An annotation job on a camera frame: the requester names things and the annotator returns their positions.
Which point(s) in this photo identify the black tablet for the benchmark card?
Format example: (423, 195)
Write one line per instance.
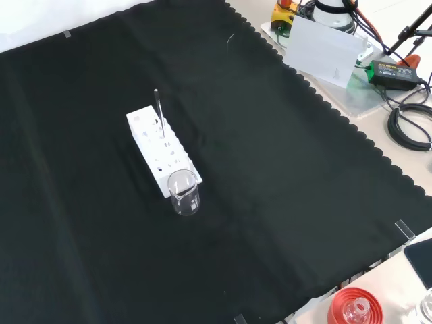
(422, 260)

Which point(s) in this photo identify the orange clamp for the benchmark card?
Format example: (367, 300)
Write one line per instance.
(413, 60)

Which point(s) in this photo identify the pale white board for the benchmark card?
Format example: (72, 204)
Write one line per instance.
(320, 50)

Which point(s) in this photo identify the clear acrylic cloth clip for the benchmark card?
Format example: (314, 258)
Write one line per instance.
(239, 319)
(405, 231)

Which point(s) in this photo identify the black scalloped bench cloth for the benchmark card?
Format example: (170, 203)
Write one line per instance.
(270, 152)

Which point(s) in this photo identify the black tripod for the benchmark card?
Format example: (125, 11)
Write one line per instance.
(405, 33)

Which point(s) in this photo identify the clear glass vessel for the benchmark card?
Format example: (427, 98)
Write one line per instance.
(427, 307)

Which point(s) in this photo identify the yellow stop button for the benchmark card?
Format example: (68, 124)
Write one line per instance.
(281, 17)

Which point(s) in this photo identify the small clear glass beaker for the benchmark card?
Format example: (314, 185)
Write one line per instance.
(184, 204)

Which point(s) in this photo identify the clear glass rod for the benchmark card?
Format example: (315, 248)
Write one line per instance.
(158, 108)

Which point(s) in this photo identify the white test tube rack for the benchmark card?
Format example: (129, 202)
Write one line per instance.
(148, 148)

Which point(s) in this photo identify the clear round-bottom flask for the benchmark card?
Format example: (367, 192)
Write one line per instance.
(357, 308)

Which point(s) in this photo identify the grey tape strip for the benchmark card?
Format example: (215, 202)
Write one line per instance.
(67, 34)

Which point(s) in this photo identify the black power adapter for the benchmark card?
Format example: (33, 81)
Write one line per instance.
(391, 76)

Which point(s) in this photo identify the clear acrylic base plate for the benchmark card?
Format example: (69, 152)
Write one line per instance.
(357, 98)

